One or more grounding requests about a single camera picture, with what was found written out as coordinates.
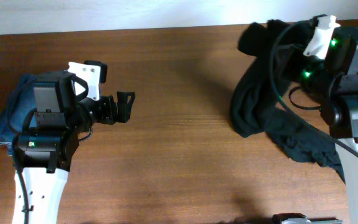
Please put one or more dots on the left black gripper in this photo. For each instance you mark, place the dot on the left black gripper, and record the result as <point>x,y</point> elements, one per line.
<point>114,109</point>

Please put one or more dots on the black t-shirt with logo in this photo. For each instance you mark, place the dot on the black t-shirt with logo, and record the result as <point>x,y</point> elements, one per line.
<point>253,104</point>

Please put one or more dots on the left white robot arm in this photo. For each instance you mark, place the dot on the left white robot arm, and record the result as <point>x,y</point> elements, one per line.
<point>43,151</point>

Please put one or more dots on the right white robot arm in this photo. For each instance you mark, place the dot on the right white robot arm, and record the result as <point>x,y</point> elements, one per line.
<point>336,83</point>

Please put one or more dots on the folded blue denim jeans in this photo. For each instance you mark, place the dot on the folded blue denim jeans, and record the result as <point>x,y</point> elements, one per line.
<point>19,103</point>

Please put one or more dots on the crumpled dark green-black cloth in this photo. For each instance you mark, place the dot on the crumpled dark green-black cloth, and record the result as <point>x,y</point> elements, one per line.
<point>301,144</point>

